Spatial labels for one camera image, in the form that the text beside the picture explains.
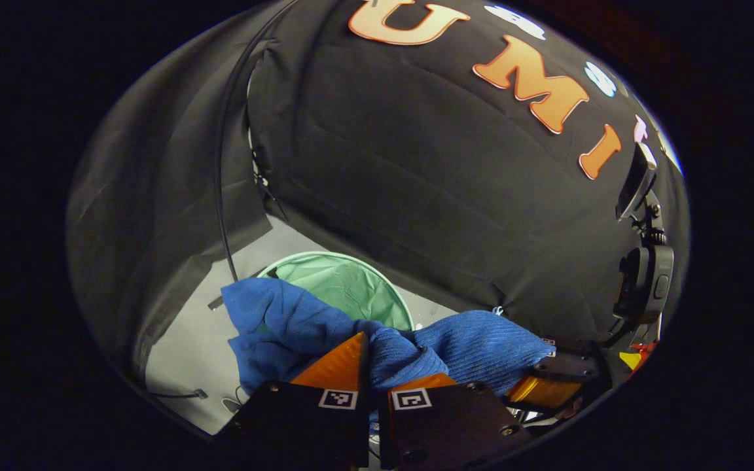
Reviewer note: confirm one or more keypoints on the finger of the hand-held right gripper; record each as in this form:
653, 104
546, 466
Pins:
567, 373

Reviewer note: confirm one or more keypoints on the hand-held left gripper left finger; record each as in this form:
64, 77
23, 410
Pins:
324, 425

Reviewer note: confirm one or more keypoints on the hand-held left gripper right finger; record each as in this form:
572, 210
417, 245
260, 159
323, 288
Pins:
449, 425

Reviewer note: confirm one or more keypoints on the green laundry hamper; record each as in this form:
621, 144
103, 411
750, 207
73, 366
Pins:
344, 288

